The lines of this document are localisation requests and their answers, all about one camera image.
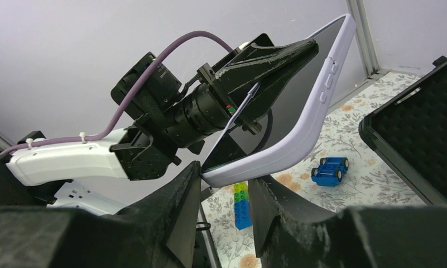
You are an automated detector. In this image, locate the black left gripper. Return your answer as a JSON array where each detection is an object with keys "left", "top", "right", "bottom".
[{"left": 167, "top": 33, "right": 319, "bottom": 148}]

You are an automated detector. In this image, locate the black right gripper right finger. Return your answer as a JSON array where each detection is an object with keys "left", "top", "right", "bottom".
[{"left": 248, "top": 176, "right": 447, "bottom": 267}]

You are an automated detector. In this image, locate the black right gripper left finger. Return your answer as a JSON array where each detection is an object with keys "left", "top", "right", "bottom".
[{"left": 0, "top": 161, "right": 201, "bottom": 267}]

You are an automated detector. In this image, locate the phone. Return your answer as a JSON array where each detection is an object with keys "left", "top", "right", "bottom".
[{"left": 202, "top": 14, "right": 356, "bottom": 188}]

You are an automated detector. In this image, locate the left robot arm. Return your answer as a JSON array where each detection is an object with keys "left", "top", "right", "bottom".
[{"left": 0, "top": 34, "right": 319, "bottom": 207}]

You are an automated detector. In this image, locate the black poker chip case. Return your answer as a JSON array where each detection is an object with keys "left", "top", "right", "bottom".
[{"left": 358, "top": 56, "right": 447, "bottom": 204}]

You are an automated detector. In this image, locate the colourful toy brick stack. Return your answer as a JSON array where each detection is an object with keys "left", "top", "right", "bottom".
[{"left": 233, "top": 182, "right": 252, "bottom": 230}]

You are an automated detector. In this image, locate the blue toy car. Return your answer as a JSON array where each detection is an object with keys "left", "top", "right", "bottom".
[{"left": 311, "top": 157, "right": 349, "bottom": 187}]

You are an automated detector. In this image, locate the floral table mat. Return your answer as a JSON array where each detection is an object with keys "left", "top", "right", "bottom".
[{"left": 203, "top": 72, "right": 422, "bottom": 267}]

